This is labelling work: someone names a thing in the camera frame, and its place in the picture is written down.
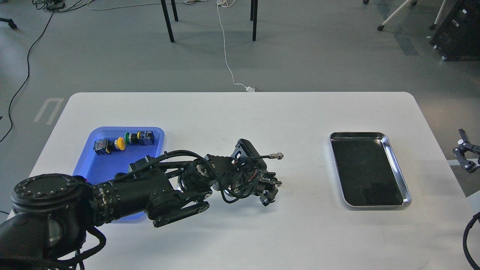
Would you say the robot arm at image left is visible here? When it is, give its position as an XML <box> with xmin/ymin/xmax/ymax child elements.
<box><xmin>1</xmin><ymin>139</ymin><xmax>284</xmax><ymax>270</ymax></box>

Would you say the white cable on floor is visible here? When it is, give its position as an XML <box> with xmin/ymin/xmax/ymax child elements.
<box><xmin>216</xmin><ymin>0</ymin><xmax>255</xmax><ymax>93</ymax></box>

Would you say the blue plastic tray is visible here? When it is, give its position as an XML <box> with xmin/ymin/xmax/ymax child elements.
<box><xmin>71</xmin><ymin>126</ymin><xmax>165</xmax><ymax>224</ymax></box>

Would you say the black equipment cart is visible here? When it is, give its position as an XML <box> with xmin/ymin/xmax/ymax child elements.
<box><xmin>430</xmin><ymin>0</ymin><xmax>480</xmax><ymax>61</ymax></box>

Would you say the green push button switch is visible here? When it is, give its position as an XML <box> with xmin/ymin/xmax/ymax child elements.
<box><xmin>124</xmin><ymin>130</ymin><xmax>155</xmax><ymax>146</ymax></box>

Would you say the black table leg right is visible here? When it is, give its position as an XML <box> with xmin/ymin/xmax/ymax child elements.
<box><xmin>250</xmin><ymin>0</ymin><xmax>259</xmax><ymax>42</ymax></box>

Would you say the black cable on floor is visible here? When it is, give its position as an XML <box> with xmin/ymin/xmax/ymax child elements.
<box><xmin>0</xmin><ymin>0</ymin><xmax>90</xmax><ymax>143</ymax></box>

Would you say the white chair base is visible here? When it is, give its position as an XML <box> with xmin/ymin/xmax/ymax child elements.
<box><xmin>362</xmin><ymin>0</ymin><xmax>447</xmax><ymax>32</ymax></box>

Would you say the black table leg left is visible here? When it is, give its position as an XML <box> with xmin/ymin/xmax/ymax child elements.
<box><xmin>160</xmin><ymin>0</ymin><xmax>179</xmax><ymax>43</ymax></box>

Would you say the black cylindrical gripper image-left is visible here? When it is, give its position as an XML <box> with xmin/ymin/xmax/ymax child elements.
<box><xmin>240</xmin><ymin>169</ymin><xmax>282</xmax><ymax>207</ymax></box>

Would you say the silver metal tray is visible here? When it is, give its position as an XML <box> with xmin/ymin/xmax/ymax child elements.
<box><xmin>329</xmin><ymin>132</ymin><xmax>413</xmax><ymax>210</ymax></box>

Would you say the yellow push button switch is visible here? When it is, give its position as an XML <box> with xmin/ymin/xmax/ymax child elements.
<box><xmin>93</xmin><ymin>137</ymin><xmax>126</xmax><ymax>155</ymax></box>

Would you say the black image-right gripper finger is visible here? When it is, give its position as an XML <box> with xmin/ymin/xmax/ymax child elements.
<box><xmin>452</xmin><ymin>129</ymin><xmax>480</xmax><ymax>173</ymax></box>

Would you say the black table leg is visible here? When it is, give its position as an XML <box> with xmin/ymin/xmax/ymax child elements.
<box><xmin>160</xmin><ymin>0</ymin><xmax>179</xmax><ymax>43</ymax></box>
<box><xmin>250</xmin><ymin>0</ymin><xmax>259</xmax><ymax>42</ymax></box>

